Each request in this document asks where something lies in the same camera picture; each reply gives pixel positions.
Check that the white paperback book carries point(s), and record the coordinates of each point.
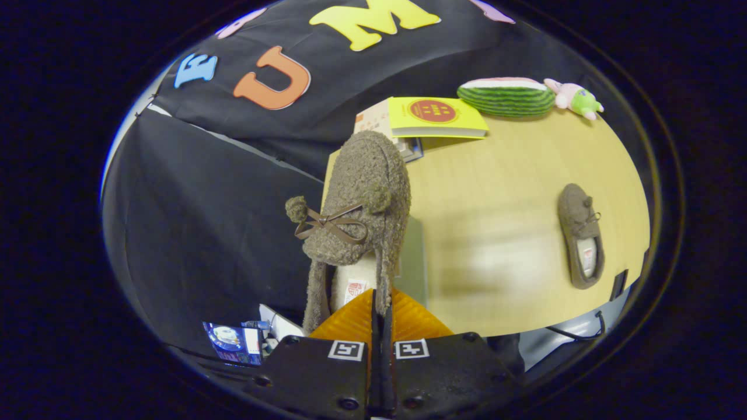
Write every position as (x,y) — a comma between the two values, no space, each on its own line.
(411,149)

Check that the watermelon slice plush toy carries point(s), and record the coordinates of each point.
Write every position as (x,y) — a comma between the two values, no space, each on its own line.
(505,102)

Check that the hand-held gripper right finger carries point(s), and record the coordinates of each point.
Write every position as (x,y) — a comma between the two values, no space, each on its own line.
(389,373)

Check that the blue printed package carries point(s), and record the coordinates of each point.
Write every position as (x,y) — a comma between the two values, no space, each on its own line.
(230,341)

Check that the pink and green plush toy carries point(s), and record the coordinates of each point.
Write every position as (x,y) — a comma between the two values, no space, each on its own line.
(578,99)

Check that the beige fabric storage box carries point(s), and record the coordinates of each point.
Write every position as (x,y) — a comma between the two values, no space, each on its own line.
(415,262)

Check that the yellow book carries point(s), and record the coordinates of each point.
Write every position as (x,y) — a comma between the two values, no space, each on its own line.
(467,122)

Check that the brown fuzzy shoe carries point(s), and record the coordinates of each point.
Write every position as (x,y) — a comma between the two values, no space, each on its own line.
(575,204)
(362,175)

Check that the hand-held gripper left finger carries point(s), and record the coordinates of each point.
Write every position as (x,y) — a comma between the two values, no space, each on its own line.
(373,373)

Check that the black table clamp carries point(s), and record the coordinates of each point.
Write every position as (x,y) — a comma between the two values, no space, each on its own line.
(618,286)

